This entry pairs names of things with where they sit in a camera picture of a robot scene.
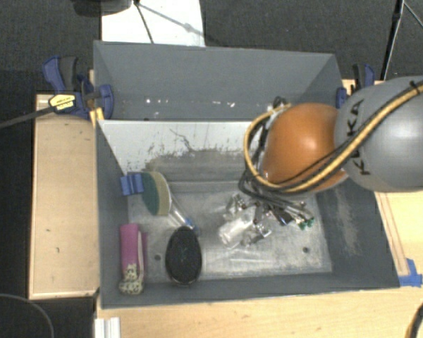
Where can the grey metal bin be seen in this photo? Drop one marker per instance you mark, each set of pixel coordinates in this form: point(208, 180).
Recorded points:
point(204, 83)

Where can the pink box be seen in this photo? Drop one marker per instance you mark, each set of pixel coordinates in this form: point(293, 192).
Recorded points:
point(129, 245)

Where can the pale wood board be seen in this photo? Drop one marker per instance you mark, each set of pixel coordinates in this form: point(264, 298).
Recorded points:
point(63, 195)

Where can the green and beige sponge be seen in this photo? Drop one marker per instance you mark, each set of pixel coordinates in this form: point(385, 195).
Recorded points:
point(157, 194)

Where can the clear plastic bottle blue cap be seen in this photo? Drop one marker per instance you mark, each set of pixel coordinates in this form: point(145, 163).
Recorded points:
point(183, 217)

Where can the black oval brush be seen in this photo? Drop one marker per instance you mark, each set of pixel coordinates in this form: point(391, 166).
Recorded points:
point(183, 255)

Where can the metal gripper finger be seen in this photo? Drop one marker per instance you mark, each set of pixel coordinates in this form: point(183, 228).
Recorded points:
point(236, 204)
point(262, 231)

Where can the spotted toy animal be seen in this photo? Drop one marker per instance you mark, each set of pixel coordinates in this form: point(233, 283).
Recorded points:
point(130, 283)

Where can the black cylinder on white bracket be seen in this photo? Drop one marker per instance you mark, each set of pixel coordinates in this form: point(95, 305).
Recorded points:
point(284, 219)

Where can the blue plastic clip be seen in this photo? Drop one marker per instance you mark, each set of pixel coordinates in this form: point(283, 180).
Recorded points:
point(130, 184)

